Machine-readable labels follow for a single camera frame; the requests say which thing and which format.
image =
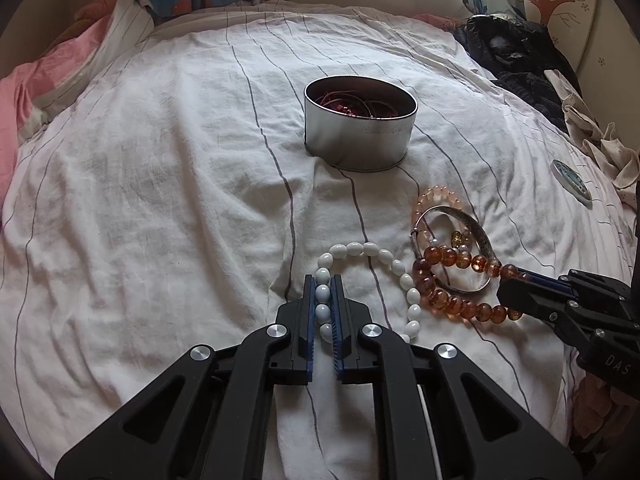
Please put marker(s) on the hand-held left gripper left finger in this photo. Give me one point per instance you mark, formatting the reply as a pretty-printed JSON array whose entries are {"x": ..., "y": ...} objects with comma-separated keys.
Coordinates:
[{"x": 312, "y": 320}]

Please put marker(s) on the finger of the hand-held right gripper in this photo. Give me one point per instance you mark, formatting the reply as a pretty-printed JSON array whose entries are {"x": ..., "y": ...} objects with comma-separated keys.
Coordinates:
[
  {"x": 545, "y": 280},
  {"x": 520, "y": 297}
]

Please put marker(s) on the round tin lid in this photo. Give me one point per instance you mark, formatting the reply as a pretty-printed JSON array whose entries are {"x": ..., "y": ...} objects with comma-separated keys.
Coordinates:
[{"x": 570, "y": 180}]

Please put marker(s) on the silver oval tin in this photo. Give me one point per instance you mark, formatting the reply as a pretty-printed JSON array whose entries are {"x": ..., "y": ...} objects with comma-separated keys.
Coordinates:
[{"x": 350, "y": 140}]

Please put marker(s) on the black jacket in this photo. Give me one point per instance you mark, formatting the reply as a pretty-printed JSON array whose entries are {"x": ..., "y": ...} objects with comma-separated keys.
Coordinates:
[{"x": 515, "y": 60}]

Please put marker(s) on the pile of mixed jewelry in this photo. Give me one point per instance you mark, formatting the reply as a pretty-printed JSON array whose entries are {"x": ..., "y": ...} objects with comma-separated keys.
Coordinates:
[{"x": 350, "y": 109}]

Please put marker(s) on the pink quilt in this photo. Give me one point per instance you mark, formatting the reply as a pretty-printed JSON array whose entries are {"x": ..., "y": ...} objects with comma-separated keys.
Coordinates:
[{"x": 20, "y": 110}]

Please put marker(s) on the orange cloth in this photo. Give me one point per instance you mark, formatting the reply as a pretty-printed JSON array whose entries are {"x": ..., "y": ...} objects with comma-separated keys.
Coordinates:
[{"x": 95, "y": 10}]

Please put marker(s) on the silver bangle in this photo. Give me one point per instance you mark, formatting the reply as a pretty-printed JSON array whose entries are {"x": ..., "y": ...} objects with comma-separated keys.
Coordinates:
[{"x": 475, "y": 232}]

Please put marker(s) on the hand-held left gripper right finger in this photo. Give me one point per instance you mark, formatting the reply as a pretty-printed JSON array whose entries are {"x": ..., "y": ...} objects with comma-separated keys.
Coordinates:
[{"x": 336, "y": 330}]

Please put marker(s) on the beige cloth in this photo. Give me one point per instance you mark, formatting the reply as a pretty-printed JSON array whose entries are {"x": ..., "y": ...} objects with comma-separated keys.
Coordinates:
[{"x": 580, "y": 120}]

